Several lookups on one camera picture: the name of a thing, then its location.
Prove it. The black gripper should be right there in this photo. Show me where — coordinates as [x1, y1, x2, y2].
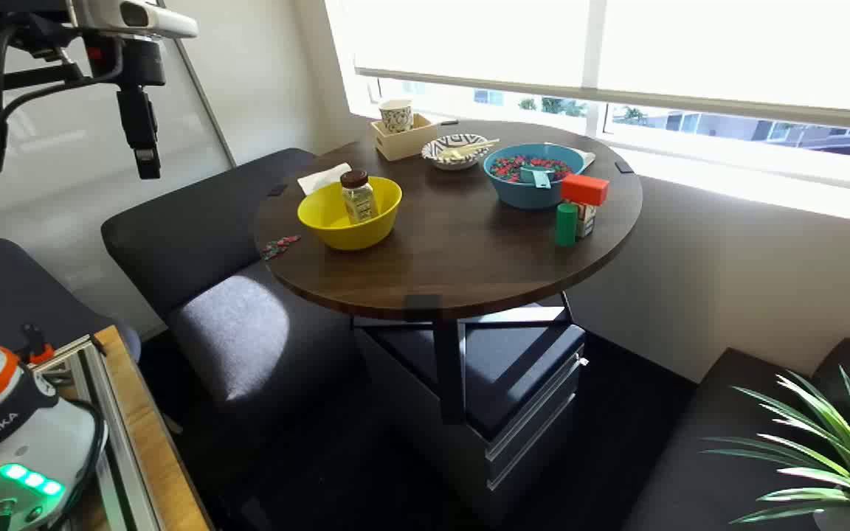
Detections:
[84, 32, 168, 182]

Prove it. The spice bottle with brown lid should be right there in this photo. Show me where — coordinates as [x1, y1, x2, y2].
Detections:
[338, 169, 381, 225]

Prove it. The white paper cup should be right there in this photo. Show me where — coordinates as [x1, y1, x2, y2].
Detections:
[378, 98, 418, 137]

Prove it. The grey metal rod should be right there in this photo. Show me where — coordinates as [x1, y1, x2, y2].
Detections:
[168, 35, 243, 172]

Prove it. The black upholstered bench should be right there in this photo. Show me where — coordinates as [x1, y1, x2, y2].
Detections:
[99, 144, 348, 319]

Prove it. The red pen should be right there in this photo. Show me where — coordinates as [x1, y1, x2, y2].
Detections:
[261, 232, 304, 263]

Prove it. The white paper napkin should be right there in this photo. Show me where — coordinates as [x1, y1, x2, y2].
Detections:
[297, 160, 354, 197]

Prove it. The dark grey chair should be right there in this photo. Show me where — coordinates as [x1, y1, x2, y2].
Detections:
[0, 201, 145, 367]

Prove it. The yellow bowl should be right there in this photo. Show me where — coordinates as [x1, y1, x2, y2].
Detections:
[297, 173, 406, 255]

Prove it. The black upholstered ottoman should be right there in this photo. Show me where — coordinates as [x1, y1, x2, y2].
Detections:
[167, 263, 373, 476]

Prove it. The light wooden box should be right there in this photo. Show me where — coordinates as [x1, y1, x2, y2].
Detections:
[369, 111, 447, 165]

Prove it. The blue patterned paper plate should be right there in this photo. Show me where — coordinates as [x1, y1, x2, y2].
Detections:
[419, 129, 503, 173]

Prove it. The round dark wooden table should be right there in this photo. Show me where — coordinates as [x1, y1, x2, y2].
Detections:
[252, 117, 648, 427]

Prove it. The red and blue candy pile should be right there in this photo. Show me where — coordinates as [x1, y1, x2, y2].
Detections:
[494, 153, 580, 190]

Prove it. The blue bowl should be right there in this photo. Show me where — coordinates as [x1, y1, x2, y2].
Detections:
[481, 141, 593, 213]

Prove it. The teal small packet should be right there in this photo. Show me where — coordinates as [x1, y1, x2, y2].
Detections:
[516, 165, 558, 193]

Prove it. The white roller blind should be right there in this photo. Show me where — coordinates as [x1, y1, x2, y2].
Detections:
[323, 0, 850, 134]

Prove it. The green cylinder block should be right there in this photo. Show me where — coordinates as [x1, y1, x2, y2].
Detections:
[553, 201, 586, 250]

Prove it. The orange block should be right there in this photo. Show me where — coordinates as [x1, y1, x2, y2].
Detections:
[558, 172, 611, 210]

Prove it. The small white block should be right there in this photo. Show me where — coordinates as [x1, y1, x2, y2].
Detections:
[577, 204, 602, 241]

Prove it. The black drawer cabinet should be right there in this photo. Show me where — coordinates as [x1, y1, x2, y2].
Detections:
[353, 300, 592, 526]

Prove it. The black sofa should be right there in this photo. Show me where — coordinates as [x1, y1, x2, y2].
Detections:
[620, 336, 850, 531]

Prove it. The green potted plant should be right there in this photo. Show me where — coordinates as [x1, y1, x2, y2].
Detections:
[705, 362, 850, 531]

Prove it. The white window frame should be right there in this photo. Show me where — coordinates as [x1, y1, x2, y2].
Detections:
[342, 72, 850, 204]

